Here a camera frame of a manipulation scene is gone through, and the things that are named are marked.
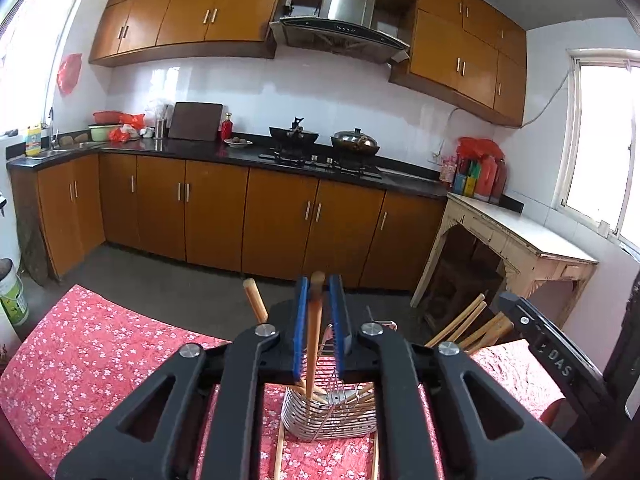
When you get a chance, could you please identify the red floral tablecloth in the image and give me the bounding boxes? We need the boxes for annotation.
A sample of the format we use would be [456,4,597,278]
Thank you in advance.
[1,285,563,479]

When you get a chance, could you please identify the cream wooden side table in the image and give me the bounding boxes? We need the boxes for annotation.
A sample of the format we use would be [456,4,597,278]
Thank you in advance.
[410,193,598,327]

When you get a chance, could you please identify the right window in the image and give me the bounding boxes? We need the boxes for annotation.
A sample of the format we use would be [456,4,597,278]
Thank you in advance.
[555,49,639,256]

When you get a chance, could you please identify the window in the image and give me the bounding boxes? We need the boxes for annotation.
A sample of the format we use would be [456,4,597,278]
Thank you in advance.
[555,49,639,256]
[1,0,80,134]

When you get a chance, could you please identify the lower wooden cabinets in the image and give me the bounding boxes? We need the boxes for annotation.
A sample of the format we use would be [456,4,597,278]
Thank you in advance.
[9,153,446,290]

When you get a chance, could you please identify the wooden cabinets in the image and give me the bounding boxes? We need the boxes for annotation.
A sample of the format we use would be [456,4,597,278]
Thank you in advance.
[89,0,527,127]
[9,153,446,290]

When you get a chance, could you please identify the red oil bottles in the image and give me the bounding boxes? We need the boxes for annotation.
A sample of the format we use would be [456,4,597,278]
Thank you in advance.
[474,155,506,205]

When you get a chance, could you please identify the red bag on side table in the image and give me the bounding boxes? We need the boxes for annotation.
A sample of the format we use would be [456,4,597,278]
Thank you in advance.
[456,136,504,160]

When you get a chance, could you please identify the gas stove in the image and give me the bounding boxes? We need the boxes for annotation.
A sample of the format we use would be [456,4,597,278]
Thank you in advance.
[258,152,383,180]

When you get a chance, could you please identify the green bowl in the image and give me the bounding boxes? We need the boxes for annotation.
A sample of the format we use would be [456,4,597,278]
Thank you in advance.
[89,124,120,142]

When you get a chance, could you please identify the dark cutting board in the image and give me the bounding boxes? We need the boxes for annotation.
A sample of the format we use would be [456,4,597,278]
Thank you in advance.
[168,102,222,142]

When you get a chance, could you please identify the red bottle on counter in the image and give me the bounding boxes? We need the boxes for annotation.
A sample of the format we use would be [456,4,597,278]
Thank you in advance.
[220,112,233,142]

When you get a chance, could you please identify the lidded wok right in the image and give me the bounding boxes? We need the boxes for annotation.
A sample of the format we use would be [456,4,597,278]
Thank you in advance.
[331,128,380,157]

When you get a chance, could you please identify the yellow dish soap bottle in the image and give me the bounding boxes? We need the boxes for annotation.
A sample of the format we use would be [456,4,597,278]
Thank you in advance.
[25,125,42,157]

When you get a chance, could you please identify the red basin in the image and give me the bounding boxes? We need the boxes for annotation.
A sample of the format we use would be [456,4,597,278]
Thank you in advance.
[92,110,122,125]

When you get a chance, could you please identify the black wok left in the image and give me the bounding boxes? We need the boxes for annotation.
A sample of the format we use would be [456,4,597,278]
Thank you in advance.
[269,117,319,150]

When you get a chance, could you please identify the upper wooden cabinets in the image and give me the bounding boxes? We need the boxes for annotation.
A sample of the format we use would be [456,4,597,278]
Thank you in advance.
[89,0,527,127]

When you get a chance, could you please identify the left window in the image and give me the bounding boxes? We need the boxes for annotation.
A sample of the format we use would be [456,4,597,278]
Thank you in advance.
[1,0,80,134]

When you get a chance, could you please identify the steel range hood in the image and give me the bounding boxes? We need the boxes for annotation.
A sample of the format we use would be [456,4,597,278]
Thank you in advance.
[270,0,413,65]

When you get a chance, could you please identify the wire utensil holder basket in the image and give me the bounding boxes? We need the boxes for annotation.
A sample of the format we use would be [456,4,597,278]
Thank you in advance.
[281,324,376,442]

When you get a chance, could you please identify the red plastic bag wall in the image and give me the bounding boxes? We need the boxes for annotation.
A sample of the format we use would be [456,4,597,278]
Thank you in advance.
[56,53,82,96]

